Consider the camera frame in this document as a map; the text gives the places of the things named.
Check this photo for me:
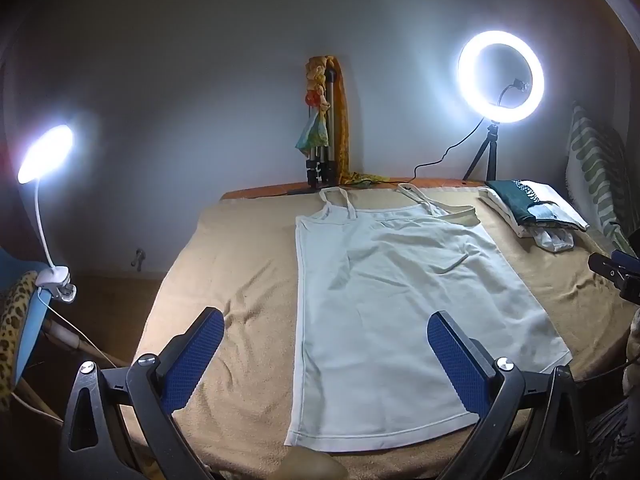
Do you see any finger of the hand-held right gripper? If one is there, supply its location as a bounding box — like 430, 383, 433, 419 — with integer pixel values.
612, 251, 640, 273
587, 252, 628, 283

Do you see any blue chair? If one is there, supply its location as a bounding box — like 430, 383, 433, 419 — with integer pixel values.
0, 250, 126, 421

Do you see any black ring light tripod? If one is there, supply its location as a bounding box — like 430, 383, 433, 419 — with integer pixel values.
462, 121, 501, 182

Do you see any orange scarf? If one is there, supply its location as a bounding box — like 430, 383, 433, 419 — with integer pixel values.
306, 53, 396, 188

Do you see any white lamp cable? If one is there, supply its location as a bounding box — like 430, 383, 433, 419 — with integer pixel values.
10, 305, 126, 411

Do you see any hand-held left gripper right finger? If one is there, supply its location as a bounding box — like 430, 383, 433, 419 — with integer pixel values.
426, 310, 601, 480

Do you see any silver folded tripod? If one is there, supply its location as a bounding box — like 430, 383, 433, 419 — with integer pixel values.
287, 67, 341, 196

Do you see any black gooseneck phone holder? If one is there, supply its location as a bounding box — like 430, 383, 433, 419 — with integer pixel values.
497, 77, 532, 123

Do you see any green striped pillow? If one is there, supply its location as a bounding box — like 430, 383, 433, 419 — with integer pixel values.
565, 102, 636, 256

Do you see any white folded cloth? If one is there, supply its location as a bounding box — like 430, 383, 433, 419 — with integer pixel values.
477, 180, 591, 253

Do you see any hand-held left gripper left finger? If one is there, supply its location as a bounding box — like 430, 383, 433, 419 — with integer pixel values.
59, 306, 226, 480

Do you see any patterned beige cloth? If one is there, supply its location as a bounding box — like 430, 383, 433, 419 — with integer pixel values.
622, 305, 640, 396

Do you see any white camisole top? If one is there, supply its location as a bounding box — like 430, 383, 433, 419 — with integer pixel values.
284, 183, 572, 453

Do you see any colourful hanging cloth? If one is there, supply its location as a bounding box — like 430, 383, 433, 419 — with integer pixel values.
295, 55, 333, 153

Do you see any beige blanket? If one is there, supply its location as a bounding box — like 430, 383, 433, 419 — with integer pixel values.
120, 186, 640, 480

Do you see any white clip lamp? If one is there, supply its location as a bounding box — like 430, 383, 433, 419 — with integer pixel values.
17, 123, 78, 306

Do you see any black power cable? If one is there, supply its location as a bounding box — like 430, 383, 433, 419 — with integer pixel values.
411, 119, 485, 181

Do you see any leopard print cloth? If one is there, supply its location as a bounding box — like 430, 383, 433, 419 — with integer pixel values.
0, 271, 38, 411

